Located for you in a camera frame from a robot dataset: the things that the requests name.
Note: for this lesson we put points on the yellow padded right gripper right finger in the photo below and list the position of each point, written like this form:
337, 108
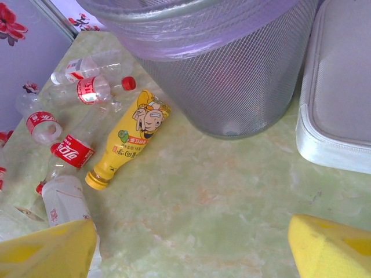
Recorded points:
333, 252

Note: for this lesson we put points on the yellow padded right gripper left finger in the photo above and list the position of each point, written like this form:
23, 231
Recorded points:
49, 252

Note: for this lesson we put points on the white label plastic bottle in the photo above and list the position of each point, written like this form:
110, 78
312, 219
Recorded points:
63, 199

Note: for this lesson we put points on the clear cola bottle red label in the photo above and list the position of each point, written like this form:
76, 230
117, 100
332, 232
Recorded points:
74, 152

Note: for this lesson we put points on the yellow cartoon print plastic bottle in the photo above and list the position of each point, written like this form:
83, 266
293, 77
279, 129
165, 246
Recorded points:
127, 144

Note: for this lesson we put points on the clear bottle red label red cap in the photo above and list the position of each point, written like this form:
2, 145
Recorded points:
87, 91

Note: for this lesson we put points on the silver metal mesh bin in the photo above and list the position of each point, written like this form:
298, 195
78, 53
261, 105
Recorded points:
232, 87

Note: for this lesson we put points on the purple plastic bin liner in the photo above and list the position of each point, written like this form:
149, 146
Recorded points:
174, 34

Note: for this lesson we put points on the crushed clear bottle red label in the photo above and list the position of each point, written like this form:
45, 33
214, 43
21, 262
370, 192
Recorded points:
40, 120

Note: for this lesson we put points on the white lidded plastic box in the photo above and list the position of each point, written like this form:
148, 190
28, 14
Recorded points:
339, 87

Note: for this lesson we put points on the clear bottle white red label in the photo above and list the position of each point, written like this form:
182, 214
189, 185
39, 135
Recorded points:
75, 71

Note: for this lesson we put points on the aluminium frame post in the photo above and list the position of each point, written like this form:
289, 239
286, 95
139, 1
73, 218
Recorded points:
58, 23

